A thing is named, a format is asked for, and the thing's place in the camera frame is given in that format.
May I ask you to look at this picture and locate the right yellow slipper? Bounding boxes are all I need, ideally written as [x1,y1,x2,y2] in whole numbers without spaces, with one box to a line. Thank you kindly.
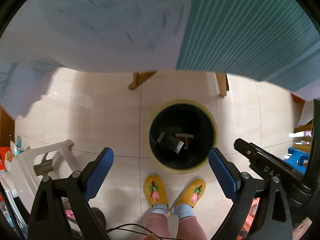
[170,177,206,215]

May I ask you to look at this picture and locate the blue white patterned tablecloth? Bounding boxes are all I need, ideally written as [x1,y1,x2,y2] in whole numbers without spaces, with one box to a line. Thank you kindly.
[1,0,319,118]

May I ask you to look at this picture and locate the blue plastic stool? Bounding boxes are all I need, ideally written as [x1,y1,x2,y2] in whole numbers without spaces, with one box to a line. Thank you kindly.
[284,147,310,174]

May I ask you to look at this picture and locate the left yellow slipper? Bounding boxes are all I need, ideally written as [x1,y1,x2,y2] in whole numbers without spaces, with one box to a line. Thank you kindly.
[143,174,169,215]

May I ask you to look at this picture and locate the wooden table legs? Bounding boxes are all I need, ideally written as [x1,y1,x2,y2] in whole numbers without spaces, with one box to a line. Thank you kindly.
[128,71,230,98]

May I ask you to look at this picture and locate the beige plastic stool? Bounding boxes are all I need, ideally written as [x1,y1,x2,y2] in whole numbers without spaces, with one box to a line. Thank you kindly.
[4,139,82,212]

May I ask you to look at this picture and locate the yellow slipper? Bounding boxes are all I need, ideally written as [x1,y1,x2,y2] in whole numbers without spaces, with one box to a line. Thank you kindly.
[170,177,206,215]
[143,174,169,215]

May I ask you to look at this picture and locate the round black trash bin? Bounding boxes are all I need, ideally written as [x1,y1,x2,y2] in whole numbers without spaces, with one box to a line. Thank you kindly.
[148,99,219,173]

